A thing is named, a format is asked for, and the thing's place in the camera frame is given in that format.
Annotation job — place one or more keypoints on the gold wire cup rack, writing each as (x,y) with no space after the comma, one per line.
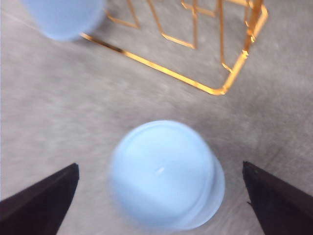
(200,41)

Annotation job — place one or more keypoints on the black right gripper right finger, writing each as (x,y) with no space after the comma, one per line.
(279,208)

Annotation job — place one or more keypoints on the blue ribbed cup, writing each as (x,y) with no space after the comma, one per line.
(65,20)
(165,176)

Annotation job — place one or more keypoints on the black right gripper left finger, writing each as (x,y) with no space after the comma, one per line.
(40,209)

